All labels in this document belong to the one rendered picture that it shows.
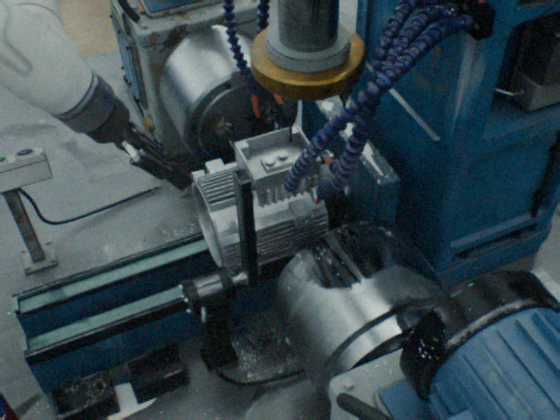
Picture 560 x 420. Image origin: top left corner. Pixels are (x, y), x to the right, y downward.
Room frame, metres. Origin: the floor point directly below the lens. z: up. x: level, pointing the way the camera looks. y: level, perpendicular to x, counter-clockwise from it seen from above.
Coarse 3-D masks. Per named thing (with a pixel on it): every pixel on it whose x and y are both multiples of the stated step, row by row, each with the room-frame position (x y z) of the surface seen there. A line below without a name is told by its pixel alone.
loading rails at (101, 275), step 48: (192, 240) 0.87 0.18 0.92; (48, 288) 0.76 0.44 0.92; (96, 288) 0.76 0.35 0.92; (144, 288) 0.79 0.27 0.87; (240, 288) 0.76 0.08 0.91; (48, 336) 0.66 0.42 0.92; (96, 336) 0.66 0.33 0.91; (144, 336) 0.69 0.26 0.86; (192, 336) 0.72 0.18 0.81; (48, 384) 0.61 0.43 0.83
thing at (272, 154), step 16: (288, 128) 0.93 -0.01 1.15; (240, 144) 0.89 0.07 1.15; (256, 144) 0.91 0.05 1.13; (272, 144) 0.92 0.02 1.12; (288, 144) 0.92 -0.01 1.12; (304, 144) 0.90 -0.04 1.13; (240, 160) 0.87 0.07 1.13; (256, 160) 0.88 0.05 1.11; (272, 160) 0.86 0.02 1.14; (288, 160) 0.87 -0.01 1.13; (320, 160) 0.85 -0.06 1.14; (256, 176) 0.81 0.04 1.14; (272, 176) 0.81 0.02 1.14; (304, 176) 0.84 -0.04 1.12; (256, 192) 0.80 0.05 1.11; (272, 192) 0.81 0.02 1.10
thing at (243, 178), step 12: (240, 180) 0.69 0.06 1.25; (252, 180) 0.70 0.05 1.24; (240, 192) 0.69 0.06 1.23; (252, 192) 0.70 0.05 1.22; (240, 204) 0.69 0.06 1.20; (252, 204) 0.69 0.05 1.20; (240, 216) 0.70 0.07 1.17; (252, 216) 0.69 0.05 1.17; (240, 228) 0.70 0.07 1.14; (252, 228) 0.69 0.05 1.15; (240, 240) 0.71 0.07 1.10; (252, 240) 0.69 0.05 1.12; (252, 252) 0.69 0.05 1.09; (252, 264) 0.69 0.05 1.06; (252, 276) 0.69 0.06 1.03; (252, 288) 0.69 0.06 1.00
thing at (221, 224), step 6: (192, 174) 0.87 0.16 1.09; (198, 174) 0.88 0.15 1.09; (204, 174) 0.88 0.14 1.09; (312, 192) 0.83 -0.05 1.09; (312, 198) 0.83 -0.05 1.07; (216, 222) 0.76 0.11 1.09; (222, 222) 0.76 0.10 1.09; (228, 222) 0.76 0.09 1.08; (216, 228) 0.76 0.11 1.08; (222, 228) 0.75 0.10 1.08; (228, 228) 0.76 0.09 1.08; (234, 270) 0.76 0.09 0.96
